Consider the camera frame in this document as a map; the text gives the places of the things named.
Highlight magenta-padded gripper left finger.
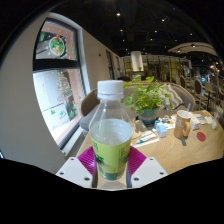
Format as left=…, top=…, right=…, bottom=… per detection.
left=55, top=145, right=99, bottom=189

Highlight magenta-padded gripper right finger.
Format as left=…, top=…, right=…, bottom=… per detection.
left=126, top=146, right=169, bottom=189

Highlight clear green-labelled water bottle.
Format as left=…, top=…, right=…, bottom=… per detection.
left=88, top=79, right=134, bottom=182

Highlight white tube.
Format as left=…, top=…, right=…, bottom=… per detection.
left=134, top=131, right=158, bottom=145

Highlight small blue box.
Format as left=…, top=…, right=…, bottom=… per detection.
left=154, top=119, right=168, bottom=139

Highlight tan mug white inside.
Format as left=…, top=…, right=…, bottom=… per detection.
left=173, top=109, right=193, bottom=140

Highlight flat round red coaster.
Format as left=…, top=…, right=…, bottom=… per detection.
left=196, top=131, right=207, bottom=142

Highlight white box with orange mark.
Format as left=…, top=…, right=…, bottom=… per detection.
left=189, top=113, right=202, bottom=131

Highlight grey curved sofa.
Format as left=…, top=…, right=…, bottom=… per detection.
left=79, top=81, right=197, bottom=134

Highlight green potted plant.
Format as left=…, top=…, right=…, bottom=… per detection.
left=123, top=74, right=174, bottom=127

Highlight window with festive decals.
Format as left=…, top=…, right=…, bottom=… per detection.
left=32, top=18, right=88, bottom=148

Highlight group of round-backed chairs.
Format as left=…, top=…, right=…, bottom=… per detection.
left=174, top=73, right=224, bottom=111

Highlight white round column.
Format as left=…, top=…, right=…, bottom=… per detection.
left=130, top=50, right=145, bottom=72

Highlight ceiling spot lights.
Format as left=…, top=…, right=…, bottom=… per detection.
left=113, top=6, right=201, bottom=54

